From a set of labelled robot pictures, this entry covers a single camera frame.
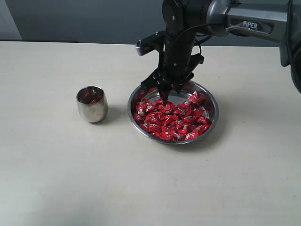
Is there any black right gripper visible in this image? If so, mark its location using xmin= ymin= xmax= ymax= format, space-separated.
xmin=141 ymin=31 xmax=204 ymax=103

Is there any red candy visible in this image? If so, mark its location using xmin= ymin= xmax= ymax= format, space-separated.
xmin=82 ymin=89 xmax=98 ymax=104
xmin=185 ymin=129 xmax=199 ymax=140
xmin=136 ymin=102 xmax=146 ymax=118
xmin=161 ymin=129 xmax=178 ymax=141
xmin=184 ymin=91 xmax=205 ymax=107

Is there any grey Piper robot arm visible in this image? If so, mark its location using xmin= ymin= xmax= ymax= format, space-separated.
xmin=136 ymin=0 xmax=301 ymax=100

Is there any stainless steel plate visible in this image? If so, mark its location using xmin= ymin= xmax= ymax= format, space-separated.
xmin=127 ymin=81 xmax=219 ymax=145

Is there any stainless steel cup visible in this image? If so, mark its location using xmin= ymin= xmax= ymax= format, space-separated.
xmin=76 ymin=86 xmax=109 ymax=123

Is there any black cable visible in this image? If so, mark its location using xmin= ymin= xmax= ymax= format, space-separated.
xmin=171 ymin=22 xmax=226 ymax=57

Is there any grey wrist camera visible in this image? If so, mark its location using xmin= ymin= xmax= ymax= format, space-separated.
xmin=135 ymin=31 xmax=165 ymax=56

